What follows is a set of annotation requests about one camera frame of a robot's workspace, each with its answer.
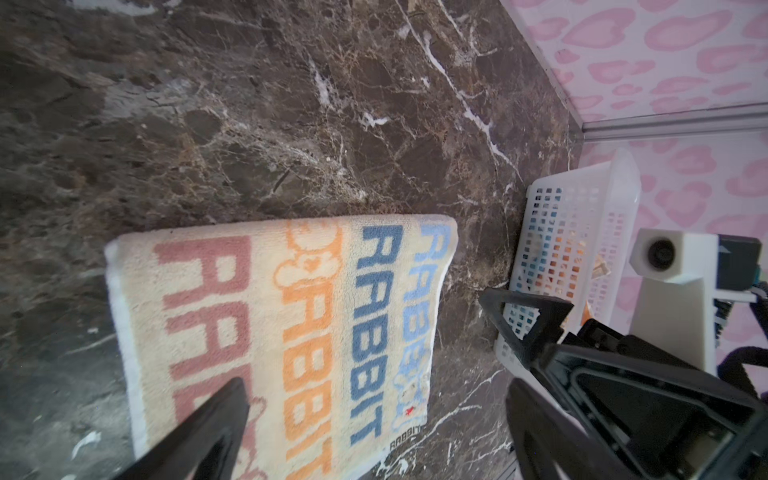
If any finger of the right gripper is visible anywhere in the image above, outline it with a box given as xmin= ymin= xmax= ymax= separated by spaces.
xmin=479 ymin=288 xmax=573 ymax=369

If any white plastic basket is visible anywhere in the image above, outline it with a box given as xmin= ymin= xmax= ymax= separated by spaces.
xmin=495 ymin=149 xmax=641 ymax=387

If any rabbit striped towel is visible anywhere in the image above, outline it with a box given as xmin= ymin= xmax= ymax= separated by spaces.
xmin=105 ymin=215 xmax=458 ymax=479

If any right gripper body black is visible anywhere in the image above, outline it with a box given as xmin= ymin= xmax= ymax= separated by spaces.
xmin=539 ymin=320 xmax=767 ymax=479

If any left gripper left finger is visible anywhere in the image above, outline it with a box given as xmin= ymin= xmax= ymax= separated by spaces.
xmin=116 ymin=377 xmax=250 ymax=480

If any right corner aluminium post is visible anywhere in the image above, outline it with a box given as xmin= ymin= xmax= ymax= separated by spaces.
xmin=582 ymin=103 xmax=767 ymax=142

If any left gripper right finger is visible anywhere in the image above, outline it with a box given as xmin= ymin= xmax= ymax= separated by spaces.
xmin=506 ymin=378 xmax=636 ymax=479

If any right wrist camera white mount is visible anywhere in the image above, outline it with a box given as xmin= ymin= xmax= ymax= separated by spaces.
xmin=629 ymin=228 xmax=762 ymax=374

